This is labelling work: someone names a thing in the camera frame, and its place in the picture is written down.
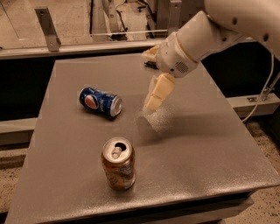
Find horizontal metal rail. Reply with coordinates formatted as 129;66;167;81
0;38;163;60

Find left metal bracket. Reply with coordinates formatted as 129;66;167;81
35;6;61;52

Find grey table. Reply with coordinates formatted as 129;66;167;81
5;54;279;224

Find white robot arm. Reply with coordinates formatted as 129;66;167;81
142;0;280;113

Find orange soda can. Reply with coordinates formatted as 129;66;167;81
101;137;136;191

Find blue pepsi can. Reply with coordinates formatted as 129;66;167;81
79;87;123;117

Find metal bracket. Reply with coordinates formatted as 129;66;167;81
167;0;182;34
35;6;61;52

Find right metal bracket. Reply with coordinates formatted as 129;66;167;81
167;0;182;34

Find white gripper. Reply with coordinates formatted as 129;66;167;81
141;32;198;112

